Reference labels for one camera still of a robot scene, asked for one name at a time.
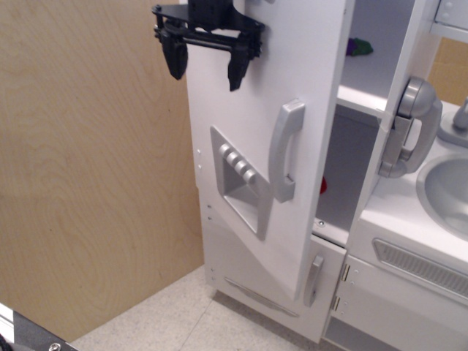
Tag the grey toy telephone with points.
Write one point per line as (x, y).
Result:
(414, 129)

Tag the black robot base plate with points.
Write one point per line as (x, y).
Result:
(20, 333)

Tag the grey vent grille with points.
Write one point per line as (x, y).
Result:
(421, 267)

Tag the white kitchen counter unit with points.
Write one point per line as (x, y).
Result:
(379, 307)

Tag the white fridge door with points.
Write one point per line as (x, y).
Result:
(302, 57)

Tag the grey fridge door handle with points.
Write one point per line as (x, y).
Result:
(289, 121)

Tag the grey toy faucet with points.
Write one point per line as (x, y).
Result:
(453, 127)

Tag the purple toy eggplant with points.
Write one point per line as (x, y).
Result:
(358, 47)

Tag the grey freezer door handle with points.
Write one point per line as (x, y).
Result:
(312, 279)

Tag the grey toy sink basin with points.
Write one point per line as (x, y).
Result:
(442, 191)

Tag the grey ice dispenser panel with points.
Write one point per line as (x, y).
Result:
(241, 185)

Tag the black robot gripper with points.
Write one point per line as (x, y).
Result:
(210, 24)

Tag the white toy fridge cabinet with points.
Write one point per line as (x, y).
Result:
(370, 91)

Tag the red toy fruit slice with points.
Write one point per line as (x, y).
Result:
(323, 186)

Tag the white lower freezer door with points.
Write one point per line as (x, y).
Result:
(233, 270)

